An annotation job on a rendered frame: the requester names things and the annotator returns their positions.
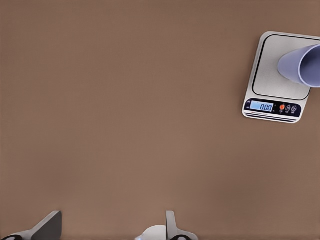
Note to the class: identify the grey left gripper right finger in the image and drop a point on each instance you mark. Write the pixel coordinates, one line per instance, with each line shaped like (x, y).
(171, 226)

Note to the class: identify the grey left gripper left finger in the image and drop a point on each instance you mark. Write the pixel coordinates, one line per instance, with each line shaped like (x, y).
(47, 226)

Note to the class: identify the lavender plastic cup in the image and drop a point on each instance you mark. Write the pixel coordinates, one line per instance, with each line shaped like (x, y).
(300, 66)

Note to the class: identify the silver digital kitchen scale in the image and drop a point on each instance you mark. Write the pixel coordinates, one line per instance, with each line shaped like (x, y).
(270, 75)

